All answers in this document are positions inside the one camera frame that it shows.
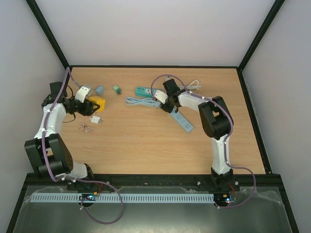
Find white plug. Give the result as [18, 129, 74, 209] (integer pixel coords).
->
[90, 116, 102, 124]

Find yellow cube adapter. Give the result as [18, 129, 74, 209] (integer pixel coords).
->
[89, 96, 105, 112]

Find light blue charger plug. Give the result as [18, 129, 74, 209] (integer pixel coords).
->
[95, 85, 104, 96]

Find light blue power strip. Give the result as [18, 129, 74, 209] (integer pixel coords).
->
[170, 110, 194, 133]

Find green charger plug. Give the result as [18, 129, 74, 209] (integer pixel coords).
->
[113, 85, 122, 95]

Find teal power strip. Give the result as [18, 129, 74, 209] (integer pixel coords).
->
[135, 86, 152, 98]

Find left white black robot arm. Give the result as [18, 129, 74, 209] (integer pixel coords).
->
[24, 82, 100, 182]

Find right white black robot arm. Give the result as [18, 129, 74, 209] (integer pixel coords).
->
[155, 79, 233, 190]

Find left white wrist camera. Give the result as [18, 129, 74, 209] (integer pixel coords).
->
[74, 85, 92, 103]

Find thin pink charging cable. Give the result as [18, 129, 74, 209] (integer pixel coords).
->
[79, 121, 95, 133]

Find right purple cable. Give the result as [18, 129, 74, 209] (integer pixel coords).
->
[150, 73, 257, 210]

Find purple cable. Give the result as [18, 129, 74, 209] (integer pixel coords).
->
[41, 67, 124, 225]
[150, 73, 257, 210]

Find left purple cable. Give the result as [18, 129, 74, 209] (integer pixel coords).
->
[41, 67, 124, 225]

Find light blue slotted cable duct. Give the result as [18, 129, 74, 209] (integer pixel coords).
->
[30, 193, 214, 204]

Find black aluminium frame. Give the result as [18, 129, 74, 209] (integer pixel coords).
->
[7, 0, 299, 233]

